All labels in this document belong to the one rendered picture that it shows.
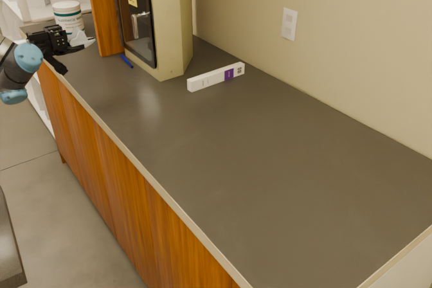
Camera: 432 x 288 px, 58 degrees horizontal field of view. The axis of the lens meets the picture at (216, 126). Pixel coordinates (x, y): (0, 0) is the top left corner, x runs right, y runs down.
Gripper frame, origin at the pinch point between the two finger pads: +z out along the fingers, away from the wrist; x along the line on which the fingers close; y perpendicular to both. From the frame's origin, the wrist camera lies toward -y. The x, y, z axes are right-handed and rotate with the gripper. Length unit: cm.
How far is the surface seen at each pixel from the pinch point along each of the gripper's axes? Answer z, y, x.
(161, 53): 24.4, -8.7, -5.4
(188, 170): 2, -20, -58
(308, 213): 17, -20, -89
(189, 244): -4, -38, -67
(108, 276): -14, -114, -6
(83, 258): -20, -114, 12
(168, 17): 28.3, 4.8, -5.4
